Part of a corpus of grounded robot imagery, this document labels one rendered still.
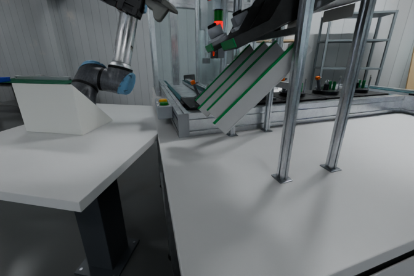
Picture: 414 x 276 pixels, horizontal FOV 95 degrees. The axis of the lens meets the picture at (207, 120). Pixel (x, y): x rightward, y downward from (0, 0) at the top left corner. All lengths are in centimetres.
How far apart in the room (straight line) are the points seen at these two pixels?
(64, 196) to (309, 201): 57
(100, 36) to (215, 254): 524
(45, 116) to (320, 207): 103
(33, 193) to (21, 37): 644
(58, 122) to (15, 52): 622
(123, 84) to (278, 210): 84
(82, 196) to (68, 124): 48
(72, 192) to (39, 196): 7
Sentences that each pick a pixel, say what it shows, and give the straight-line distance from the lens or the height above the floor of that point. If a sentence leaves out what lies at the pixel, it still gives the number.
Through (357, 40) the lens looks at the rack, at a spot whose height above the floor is 121.
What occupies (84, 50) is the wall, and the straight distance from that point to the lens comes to 569.
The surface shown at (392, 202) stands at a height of 86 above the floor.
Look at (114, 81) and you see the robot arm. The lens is 103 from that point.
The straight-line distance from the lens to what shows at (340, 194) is 58.
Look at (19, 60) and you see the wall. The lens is 715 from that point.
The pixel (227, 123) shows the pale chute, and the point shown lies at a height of 102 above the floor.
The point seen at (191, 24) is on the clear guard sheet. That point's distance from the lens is 230.
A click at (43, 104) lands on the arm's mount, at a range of 104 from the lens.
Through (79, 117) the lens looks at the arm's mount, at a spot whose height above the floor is 94.
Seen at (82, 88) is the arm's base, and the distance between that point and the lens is 104.
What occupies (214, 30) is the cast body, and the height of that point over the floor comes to 125.
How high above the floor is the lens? 117
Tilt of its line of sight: 18 degrees down
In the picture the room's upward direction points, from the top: straight up
